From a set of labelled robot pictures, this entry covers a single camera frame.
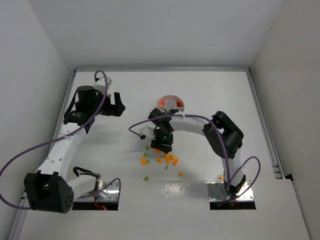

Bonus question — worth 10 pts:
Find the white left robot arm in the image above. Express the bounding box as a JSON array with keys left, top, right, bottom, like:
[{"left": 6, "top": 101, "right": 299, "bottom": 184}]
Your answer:
[{"left": 24, "top": 84, "right": 126, "bottom": 214}]

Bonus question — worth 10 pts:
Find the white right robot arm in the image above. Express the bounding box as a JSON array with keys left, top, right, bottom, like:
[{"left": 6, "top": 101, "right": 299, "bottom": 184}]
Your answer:
[{"left": 148, "top": 108, "right": 246, "bottom": 198}]

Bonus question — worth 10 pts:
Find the yellow long lego brick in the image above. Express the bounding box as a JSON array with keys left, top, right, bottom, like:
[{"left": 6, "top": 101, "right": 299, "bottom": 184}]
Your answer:
[{"left": 172, "top": 158, "right": 179, "bottom": 166}]

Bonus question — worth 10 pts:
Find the yellow curved lego piece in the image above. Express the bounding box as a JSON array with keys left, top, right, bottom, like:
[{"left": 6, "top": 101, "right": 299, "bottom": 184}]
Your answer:
[{"left": 140, "top": 157, "right": 147, "bottom": 166}]

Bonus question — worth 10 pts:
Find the white divided round container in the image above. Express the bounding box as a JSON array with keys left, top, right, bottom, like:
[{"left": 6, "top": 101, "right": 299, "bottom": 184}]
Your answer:
[{"left": 156, "top": 95, "right": 185, "bottom": 112}]

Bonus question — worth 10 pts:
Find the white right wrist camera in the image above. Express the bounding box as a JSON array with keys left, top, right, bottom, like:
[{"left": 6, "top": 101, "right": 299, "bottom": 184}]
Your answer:
[{"left": 139, "top": 126, "right": 156, "bottom": 140}]

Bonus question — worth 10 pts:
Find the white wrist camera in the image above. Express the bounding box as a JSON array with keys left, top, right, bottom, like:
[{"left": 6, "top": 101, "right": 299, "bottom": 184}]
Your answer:
[
  {"left": 139, "top": 126, "right": 156, "bottom": 140},
  {"left": 93, "top": 77, "right": 113, "bottom": 94}
]

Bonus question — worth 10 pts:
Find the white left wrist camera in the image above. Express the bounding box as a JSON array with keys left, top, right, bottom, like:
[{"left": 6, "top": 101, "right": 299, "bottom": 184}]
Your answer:
[{"left": 93, "top": 77, "right": 113, "bottom": 94}]

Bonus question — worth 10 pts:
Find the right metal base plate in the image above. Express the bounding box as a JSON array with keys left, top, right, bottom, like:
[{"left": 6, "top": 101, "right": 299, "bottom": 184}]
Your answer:
[{"left": 207, "top": 181, "right": 254, "bottom": 201}]

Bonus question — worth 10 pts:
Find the metal base plate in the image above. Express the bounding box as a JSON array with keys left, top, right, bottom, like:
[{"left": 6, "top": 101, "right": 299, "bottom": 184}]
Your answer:
[
  {"left": 207, "top": 181, "right": 254, "bottom": 201},
  {"left": 75, "top": 180, "right": 120, "bottom": 203}
]

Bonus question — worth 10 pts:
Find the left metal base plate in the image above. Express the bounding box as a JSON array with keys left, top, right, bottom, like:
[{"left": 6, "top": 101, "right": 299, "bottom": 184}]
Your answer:
[{"left": 75, "top": 180, "right": 120, "bottom": 203}]

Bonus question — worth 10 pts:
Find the aluminium frame rail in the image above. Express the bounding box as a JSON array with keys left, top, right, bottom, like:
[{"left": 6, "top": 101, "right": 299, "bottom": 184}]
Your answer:
[{"left": 246, "top": 69, "right": 285, "bottom": 180}]

